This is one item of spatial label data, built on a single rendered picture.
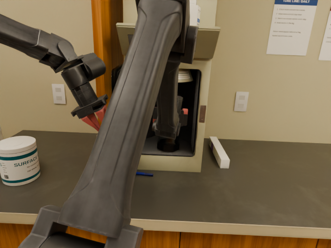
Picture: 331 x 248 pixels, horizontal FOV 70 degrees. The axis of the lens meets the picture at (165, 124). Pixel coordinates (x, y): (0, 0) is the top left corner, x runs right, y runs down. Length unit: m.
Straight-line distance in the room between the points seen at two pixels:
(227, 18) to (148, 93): 1.11
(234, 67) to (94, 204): 1.21
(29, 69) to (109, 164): 1.33
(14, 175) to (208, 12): 0.89
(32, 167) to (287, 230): 0.90
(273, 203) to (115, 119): 0.77
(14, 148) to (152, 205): 0.52
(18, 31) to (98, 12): 0.26
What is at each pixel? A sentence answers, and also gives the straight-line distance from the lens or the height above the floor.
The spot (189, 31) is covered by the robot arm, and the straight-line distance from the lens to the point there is 0.43.
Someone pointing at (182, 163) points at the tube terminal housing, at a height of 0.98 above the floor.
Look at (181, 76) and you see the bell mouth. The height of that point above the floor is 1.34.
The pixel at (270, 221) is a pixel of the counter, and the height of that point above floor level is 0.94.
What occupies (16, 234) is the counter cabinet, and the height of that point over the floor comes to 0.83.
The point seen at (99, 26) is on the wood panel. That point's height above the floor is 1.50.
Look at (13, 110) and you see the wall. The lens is 1.66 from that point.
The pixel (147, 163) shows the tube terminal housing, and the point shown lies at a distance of 1.01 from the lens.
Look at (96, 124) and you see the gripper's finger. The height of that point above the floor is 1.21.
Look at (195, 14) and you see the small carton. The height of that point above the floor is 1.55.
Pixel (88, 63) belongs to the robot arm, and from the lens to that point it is 0.73.
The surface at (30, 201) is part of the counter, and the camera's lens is 0.94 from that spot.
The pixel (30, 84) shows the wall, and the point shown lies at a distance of 1.56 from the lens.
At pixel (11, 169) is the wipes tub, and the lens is 1.01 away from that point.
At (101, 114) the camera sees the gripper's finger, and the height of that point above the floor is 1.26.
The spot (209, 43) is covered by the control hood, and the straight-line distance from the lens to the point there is 0.82.
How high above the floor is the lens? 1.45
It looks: 19 degrees down
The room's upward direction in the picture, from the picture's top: 2 degrees clockwise
